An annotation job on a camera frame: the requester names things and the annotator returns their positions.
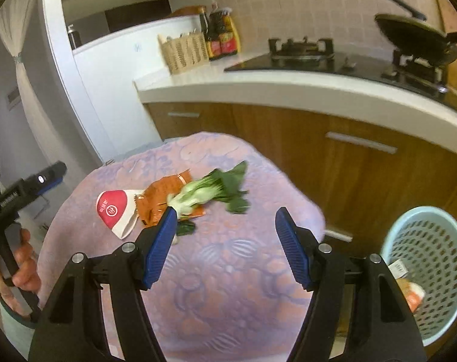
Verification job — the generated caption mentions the glass wok lid black handle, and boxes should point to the glass wok lid black handle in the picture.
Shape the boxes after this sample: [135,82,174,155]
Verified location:
[376,0,427,21]

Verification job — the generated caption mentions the orange snack packet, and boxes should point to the orange snack packet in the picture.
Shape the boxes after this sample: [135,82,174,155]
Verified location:
[134,171,207,229]

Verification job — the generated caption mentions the green bok choy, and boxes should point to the green bok choy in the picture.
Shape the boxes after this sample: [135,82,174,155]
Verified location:
[168,160,252,246]

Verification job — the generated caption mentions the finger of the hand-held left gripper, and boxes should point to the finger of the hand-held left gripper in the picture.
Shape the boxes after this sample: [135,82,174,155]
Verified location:
[23,160,68,200]

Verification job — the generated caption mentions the light blue plastic basket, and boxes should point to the light blue plastic basket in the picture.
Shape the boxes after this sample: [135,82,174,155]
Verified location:
[379,205,457,348]

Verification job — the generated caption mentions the dark soy sauce bottle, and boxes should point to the dark soy sauce bottle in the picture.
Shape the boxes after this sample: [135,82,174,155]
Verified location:
[198,6,222,62]

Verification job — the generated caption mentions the wooden tray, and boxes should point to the wooden tray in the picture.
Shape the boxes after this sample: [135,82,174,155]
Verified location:
[172,5,204,17]

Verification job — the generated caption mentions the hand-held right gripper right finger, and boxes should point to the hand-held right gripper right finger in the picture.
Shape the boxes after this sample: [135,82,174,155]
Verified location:
[275,207,427,362]

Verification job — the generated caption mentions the black glass gas stove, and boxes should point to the black glass gas stove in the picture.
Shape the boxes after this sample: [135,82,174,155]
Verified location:
[224,37,457,117]

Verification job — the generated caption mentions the orange paper cup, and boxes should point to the orange paper cup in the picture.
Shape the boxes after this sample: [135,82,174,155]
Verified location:
[396,279,427,313]

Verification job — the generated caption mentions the white curtain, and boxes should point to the white curtain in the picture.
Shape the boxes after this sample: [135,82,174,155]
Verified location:
[0,0,82,182]

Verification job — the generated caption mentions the beige utensil basket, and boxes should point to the beige utensil basket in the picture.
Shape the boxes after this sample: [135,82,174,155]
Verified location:
[158,32,210,75]

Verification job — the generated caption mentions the wall switch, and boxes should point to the wall switch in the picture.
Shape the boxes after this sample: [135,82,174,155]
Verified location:
[6,87,22,111]

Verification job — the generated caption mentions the person's left hand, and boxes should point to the person's left hand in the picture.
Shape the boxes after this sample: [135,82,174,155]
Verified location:
[0,229,42,317]

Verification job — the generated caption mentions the wooden cutting board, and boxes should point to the wooden cutting board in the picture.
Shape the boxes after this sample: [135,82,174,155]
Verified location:
[434,0,457,46]

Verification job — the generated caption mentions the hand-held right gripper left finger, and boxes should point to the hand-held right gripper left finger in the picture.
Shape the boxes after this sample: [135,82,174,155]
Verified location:
[28,207,178,362]

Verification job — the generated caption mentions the crushed red white paper cup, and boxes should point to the crushed red white paper cup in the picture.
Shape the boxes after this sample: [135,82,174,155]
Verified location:
[96,189,140,240]

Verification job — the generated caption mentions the wooden kitchen cabinet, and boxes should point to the wooden kitchen cabinet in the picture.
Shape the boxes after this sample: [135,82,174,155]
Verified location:
[143,102,457,348]

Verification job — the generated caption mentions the black wok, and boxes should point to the black wok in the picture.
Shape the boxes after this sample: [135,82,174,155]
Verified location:
[375,13,457,69]

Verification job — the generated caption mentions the white paper scrap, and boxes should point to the white paper scrap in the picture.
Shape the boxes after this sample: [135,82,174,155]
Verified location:
[387,260,410,278]

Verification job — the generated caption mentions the pink floral cloth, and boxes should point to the pink floral cloth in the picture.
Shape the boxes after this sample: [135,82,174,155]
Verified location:
[36,132,327,362]

